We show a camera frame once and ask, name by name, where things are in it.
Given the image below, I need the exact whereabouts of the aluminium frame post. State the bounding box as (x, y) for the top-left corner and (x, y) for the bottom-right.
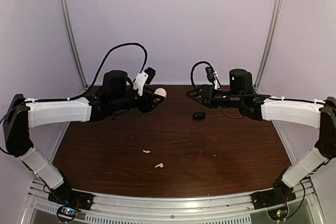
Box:
(254, 0), (283, 90)
(60, 0), (87, 89)

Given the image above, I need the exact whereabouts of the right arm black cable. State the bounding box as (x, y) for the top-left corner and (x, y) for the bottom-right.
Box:
(190, 61), (213, 88)

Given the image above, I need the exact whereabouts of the white earbud lower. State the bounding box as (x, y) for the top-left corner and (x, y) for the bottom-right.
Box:
(155, 163), (164, 168)

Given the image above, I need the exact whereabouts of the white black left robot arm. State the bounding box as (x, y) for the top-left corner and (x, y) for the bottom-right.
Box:
(1, 68), (167, 205)

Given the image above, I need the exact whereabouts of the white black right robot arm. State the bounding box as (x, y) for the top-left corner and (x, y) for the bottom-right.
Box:
(186, 67), (335, 204)

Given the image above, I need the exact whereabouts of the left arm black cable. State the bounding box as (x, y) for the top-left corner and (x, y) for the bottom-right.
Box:
(34, 42), (148, 103)

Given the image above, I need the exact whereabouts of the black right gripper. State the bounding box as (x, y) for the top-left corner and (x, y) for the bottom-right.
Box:
(187, 84), (244, 108)

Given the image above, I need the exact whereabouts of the right aluminium frame post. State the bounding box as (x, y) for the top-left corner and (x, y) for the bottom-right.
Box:
(254, 0), (283, 90)

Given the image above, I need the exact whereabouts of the front aluminium rail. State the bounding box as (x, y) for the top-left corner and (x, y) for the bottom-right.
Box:
(26, 179), (318, 224)

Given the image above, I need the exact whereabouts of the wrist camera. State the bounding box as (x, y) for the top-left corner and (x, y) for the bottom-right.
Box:
(133, 67), (156, 96)
(205, 67), (221, 90)

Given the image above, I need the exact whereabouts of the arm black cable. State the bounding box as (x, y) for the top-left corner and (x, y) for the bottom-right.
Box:
(190, 61), (213, 88)
(34, 42), (148, 103)

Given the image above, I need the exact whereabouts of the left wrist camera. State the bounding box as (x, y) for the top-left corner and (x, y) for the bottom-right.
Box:
(133, 67), (156, 96)

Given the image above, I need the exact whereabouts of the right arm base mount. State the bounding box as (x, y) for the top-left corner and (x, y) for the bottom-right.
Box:
(250, 189), (296, 222)

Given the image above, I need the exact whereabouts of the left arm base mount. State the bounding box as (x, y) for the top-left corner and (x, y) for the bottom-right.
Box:
(48, 190), (93, 223)

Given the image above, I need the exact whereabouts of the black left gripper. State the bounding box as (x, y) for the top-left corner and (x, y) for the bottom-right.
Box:
(111, 87), (164, 113)

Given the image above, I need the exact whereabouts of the left aluminium frame post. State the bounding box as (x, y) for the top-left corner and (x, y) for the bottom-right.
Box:
(60, 0), (87, 89)

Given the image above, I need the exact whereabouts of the white round charging case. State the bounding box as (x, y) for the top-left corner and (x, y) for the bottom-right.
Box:
(154, 88), (167, 98)

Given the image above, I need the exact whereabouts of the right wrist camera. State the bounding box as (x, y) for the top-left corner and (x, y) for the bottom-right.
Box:
(205, 67), (221, 90)

